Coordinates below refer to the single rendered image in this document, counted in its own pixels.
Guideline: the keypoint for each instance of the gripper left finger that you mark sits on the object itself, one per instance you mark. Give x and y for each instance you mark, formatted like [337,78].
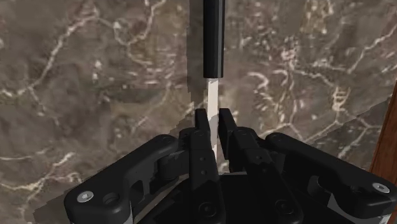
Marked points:
[201,149]

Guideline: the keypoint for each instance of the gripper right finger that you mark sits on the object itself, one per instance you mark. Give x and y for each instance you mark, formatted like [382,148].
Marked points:
[248,149]

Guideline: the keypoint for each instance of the brown wooden furniture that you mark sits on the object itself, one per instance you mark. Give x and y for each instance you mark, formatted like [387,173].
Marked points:
[387,145]

